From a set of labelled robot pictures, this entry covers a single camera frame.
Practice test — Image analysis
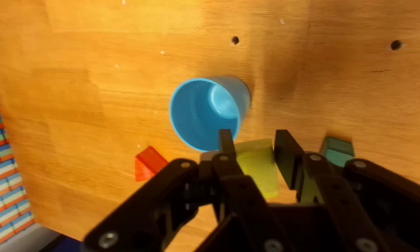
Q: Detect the red block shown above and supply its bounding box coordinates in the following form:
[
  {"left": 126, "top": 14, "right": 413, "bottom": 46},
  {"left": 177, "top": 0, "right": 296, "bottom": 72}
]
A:
[{"left": 135, "top": 144, "right": 170, "bottom": 183}]

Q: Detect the blue plastic cup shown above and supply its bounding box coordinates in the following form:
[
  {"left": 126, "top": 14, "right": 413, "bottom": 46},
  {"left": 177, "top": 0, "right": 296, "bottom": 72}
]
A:
[{"left": 168, "top": 74, "right": 252, "bottom": 154}]

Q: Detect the striped colourful rug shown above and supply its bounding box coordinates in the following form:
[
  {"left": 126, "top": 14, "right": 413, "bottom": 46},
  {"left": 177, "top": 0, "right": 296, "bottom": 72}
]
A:
[{"left": 0, "top": 72, "right": 35, "bottom": 249}]

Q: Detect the yellow cube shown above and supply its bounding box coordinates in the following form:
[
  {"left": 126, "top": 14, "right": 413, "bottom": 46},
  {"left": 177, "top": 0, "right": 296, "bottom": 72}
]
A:
[{"left": 234, "top": 137, "right": 282, "bottom": 200}]

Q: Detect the teal green block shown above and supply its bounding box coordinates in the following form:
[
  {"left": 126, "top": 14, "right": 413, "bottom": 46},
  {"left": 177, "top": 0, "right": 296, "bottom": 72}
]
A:
[{"left": 318, "top": 135, "right": 357, "bottom": 169}]

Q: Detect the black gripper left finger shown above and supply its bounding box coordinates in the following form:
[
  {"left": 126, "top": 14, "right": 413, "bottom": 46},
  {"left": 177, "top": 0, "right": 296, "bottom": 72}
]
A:
[{"left": 83, "top": 128, "right": 273, "bottom": 252}]

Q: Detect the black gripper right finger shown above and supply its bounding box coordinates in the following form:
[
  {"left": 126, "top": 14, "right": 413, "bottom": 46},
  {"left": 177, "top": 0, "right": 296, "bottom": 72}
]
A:
[{"left": 273, "top": 128, "right": 420, "bottom": 252}]

